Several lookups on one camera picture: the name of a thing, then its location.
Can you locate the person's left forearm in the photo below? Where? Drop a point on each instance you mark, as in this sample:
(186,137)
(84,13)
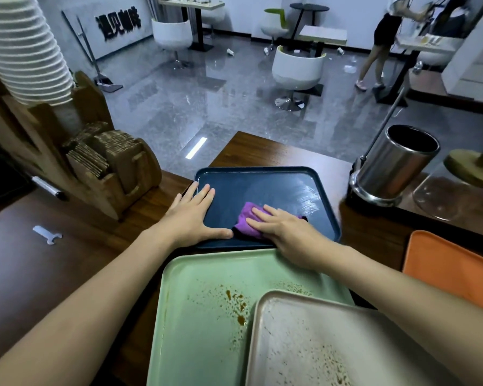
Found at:
(76,317)

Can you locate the person's right thumb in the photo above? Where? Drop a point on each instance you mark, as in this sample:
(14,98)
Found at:
(261,229)

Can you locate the stack of white paper cups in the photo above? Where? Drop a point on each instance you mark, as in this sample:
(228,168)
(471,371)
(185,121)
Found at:
(20,48)

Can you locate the stack of cardboard cup sleeves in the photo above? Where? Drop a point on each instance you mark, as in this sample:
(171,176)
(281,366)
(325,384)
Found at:
(104,148)

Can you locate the wooden counter organizer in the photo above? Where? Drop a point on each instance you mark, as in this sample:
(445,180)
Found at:
(44,132)

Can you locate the black marker pen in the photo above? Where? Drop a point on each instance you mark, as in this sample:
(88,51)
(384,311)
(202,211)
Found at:
(48,188)

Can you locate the person's right forearm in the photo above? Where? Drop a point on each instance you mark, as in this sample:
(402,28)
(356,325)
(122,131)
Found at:
(406,309)

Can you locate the person's right hand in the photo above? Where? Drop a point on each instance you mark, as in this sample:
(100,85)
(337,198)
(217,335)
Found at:
(294,237)

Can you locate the stained light green tray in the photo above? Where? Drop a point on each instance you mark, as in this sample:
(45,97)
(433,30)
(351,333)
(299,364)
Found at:
(193,289)

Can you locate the person's right middle finger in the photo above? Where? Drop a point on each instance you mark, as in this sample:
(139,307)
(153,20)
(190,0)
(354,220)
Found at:
(275,210)

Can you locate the person's left thumb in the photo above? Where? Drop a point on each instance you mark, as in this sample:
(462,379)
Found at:
(219,234)

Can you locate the white tub chair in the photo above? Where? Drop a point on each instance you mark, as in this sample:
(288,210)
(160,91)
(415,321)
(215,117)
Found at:
(171,36)
(298,70)

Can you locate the person's left hand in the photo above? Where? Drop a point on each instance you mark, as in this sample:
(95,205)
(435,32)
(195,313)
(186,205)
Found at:
(187,225)

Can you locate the broom with dustpan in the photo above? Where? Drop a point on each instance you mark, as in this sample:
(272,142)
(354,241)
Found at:
(104,82)

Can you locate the stainless steel cylinder container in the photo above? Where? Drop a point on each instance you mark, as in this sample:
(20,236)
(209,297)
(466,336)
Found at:
(390,168)

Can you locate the square light top table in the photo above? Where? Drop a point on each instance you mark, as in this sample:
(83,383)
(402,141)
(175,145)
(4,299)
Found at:
(322,34)

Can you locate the orange tray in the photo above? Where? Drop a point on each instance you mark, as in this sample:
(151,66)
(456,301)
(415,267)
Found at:
(446,265)

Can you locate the black lettered wall sign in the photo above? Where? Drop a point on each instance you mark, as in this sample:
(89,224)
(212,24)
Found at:
(118,20)

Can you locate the round black table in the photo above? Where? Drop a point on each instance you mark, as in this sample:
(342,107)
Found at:
(309,7)

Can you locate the glass jar with wooden lid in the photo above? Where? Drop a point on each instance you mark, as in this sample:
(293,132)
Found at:
(450,188)

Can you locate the thin metal rod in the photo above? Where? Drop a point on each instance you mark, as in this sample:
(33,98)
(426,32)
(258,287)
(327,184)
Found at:
(384,122)

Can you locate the light top table with black leg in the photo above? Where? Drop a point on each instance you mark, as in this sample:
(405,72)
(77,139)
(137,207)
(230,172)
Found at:
(424,44)

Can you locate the white and green chair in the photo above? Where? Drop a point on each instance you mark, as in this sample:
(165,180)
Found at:
(274,24)

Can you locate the white cabinet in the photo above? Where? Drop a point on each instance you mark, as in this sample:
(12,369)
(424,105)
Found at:
(475,56)

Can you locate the dark blue tray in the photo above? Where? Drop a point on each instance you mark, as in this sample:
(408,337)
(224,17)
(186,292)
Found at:
(265,184)

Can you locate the person's left middle finger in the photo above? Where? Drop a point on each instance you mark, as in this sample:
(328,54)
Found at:
(191,194)

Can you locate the light top rectangular table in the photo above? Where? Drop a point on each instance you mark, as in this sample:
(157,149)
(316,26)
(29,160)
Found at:
(191,3)

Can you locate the stained beige tray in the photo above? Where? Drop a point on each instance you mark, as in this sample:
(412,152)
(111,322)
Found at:
(306,341)

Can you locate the small white plastic wrench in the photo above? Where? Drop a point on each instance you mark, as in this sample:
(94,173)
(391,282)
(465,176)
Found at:
(46,233)

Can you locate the purple cleaning cloth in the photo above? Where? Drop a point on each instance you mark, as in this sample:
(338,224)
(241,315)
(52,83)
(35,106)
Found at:
(245,216)

